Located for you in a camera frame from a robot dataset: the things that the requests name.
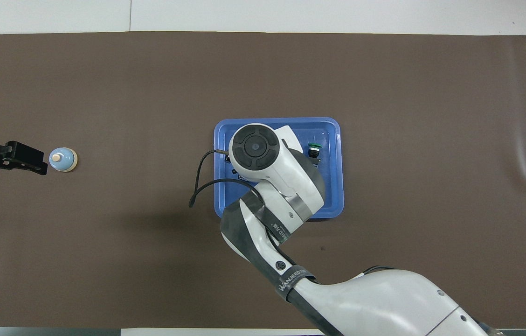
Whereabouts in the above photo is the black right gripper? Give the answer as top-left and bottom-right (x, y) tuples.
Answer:
(224, 155), (246, 182)

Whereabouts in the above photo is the blue call bell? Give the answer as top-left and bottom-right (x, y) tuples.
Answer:
(49, 147), (78, 173)

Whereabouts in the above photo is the green push button switch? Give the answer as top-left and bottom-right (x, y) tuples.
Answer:
(307, 142), (323, 167)

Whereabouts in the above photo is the blue plastic tray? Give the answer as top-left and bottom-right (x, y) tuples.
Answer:
(214, 117), (345, 221)

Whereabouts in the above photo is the brown table mat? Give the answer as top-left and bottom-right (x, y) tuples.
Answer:
(0, 31), (526, 329)

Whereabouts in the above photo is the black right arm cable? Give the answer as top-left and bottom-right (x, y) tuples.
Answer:
(189, 148), (263, 208)

